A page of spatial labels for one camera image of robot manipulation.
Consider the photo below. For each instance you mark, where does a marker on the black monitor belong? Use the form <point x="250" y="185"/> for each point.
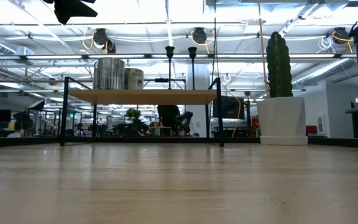
<point x="228" y="107"/>

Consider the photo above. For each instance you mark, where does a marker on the white planter pot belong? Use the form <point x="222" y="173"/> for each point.
<point x="283" y="121"/>

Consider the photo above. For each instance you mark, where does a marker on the black metal candlestick holder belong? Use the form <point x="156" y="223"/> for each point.
<point x="170" y="51"/>
<point x="192" y="52"/>

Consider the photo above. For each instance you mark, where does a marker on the small green potted plant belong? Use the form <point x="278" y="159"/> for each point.
<point x="133" y="113"/>

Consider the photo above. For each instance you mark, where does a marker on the black background station frame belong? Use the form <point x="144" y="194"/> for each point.
<point x="162" y="80"/>

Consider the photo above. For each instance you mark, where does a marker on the person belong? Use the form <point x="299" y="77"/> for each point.
<point x="168" y="115"/>

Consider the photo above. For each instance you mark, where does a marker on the striped metal candle tin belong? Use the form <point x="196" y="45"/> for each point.
<point x="109" y="74"/>

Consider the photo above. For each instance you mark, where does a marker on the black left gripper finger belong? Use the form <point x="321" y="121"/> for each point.
<point x="64" y="12"/>
<point x="84" y="10"/>

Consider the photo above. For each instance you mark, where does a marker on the tall green cactus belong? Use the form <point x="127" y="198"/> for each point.
<point x="279" y="65"/>

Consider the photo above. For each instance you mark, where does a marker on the black table edge rail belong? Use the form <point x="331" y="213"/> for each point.
<point x="337" y="142"/>

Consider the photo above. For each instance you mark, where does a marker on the candle tin with white label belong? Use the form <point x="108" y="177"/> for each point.
<point x="134" y="79"/>

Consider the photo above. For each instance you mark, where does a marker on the wooden shelf black frame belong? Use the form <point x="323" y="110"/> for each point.
<point x="148" y="97"/>

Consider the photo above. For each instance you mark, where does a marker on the red seat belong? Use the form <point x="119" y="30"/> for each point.
<point x="311" y="129"/>

